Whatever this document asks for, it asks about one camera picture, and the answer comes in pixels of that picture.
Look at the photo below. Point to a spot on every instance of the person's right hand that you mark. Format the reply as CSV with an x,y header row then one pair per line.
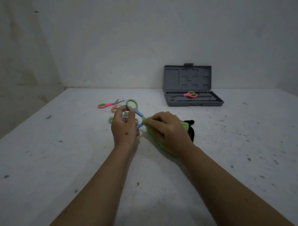
x,y
173,134

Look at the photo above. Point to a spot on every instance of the person's left hand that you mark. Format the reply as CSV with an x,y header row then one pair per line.
x,y
124,132

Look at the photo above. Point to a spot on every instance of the person's left thumb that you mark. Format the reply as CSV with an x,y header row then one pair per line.
x,y
132,115

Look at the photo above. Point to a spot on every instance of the green cleaning cloth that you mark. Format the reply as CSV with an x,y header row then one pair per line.
x,y
152,137

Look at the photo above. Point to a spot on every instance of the person's left forearm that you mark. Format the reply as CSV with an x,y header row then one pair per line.
x,y
93,188

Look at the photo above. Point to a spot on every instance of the person's right forearm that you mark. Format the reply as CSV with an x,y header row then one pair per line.
x,y
230,188

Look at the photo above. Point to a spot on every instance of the pink and green scissors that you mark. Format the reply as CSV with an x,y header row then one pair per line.
x,y
107,105
191,94

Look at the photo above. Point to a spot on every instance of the black cloth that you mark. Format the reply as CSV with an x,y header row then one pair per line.
x,y
191,131

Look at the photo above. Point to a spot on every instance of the grey plastic tool case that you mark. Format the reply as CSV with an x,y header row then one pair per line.
x,y
187,76

